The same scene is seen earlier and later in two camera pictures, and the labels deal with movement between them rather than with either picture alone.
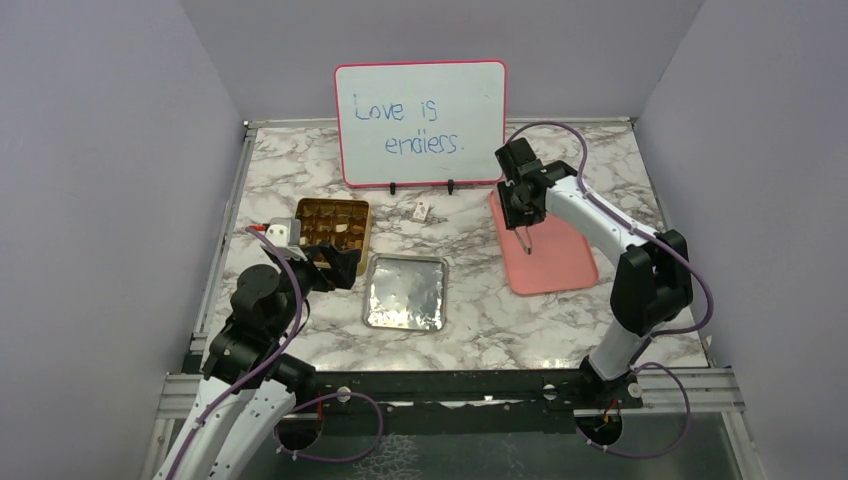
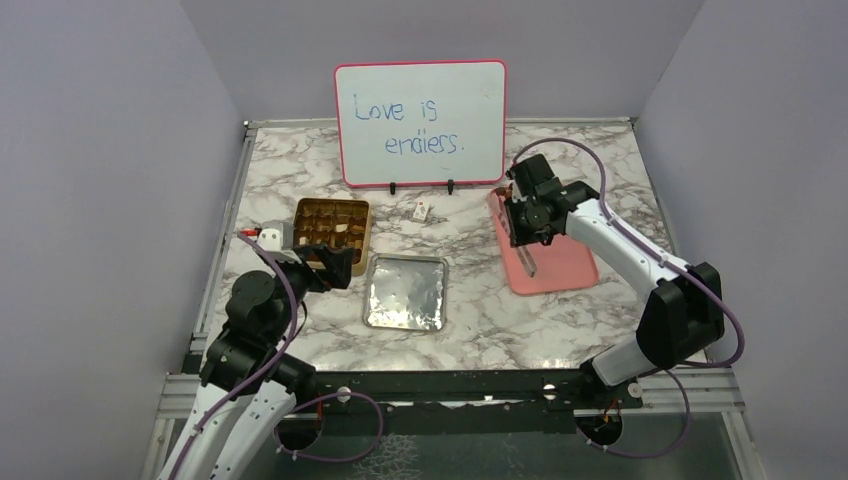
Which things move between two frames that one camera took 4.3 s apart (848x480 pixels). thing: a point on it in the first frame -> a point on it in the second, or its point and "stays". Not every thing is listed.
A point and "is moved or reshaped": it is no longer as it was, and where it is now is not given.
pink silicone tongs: x=524 y=238 is moved or reshaped
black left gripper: x=341 y=272 stays
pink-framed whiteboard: x=420 y=122 stays
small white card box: x=421 y=211 stays
